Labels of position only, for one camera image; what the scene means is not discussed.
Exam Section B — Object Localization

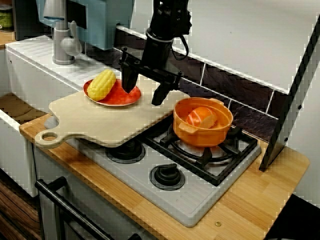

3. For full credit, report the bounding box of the toy salmon sushi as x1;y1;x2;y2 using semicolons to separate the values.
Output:
185;106;218;130

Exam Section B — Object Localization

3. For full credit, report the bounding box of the black kitchen side panel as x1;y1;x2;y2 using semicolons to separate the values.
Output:
258;14;320;173

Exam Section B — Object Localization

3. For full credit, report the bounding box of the green can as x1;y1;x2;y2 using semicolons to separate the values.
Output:
0;3;14;33

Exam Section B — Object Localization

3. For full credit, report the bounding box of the black stove knob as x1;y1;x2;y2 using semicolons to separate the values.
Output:
149;163;186;191
104;138;147;165

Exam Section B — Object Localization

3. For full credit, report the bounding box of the teal box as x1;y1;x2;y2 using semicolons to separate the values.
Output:
36;0;136;51

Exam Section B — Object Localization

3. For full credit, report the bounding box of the yellow toy corn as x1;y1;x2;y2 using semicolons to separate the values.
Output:
86;69;117;102

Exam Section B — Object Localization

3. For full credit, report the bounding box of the wooden cutting board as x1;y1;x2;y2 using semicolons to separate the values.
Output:
34;74;191;150

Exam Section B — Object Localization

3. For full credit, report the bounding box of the black oven door handle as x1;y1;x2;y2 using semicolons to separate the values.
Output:
34;176;143;240

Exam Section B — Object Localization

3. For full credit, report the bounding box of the white toy sink unit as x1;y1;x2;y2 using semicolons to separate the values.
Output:
0;34;126;198

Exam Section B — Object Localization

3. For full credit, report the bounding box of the black burner grate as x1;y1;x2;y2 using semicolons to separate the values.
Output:
143;122;258;187

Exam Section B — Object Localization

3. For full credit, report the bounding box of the grey stove top panel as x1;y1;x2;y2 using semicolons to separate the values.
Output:
44;114;263;228

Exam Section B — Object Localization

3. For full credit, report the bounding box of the grey toy faucet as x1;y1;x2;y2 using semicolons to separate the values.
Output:
52;20;83;65

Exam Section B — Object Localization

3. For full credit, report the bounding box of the black box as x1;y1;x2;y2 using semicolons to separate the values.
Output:
12;0;55;41

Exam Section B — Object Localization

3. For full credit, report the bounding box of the white backsplash trim rail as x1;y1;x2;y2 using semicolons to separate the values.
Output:
116;23;291;95

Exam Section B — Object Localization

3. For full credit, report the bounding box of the white oven door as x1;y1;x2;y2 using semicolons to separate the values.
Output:
32;147;161;240

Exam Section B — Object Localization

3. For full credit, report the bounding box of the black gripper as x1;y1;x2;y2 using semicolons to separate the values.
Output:
119;37;183;106

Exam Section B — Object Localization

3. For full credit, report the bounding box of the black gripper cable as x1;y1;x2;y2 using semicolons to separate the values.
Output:
171;33;190;61

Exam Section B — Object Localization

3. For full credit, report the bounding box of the orange toy pot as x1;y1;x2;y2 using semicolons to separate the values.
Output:
172;97;234;148

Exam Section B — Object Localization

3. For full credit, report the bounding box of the dark tile backsplash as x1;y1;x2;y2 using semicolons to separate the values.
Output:
84;27;281;142

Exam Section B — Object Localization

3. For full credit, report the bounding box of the wooden kitchen countertop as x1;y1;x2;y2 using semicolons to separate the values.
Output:
19;114;311;240

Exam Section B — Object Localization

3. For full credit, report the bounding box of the red plate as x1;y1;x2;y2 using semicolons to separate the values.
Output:
83;78;142;108

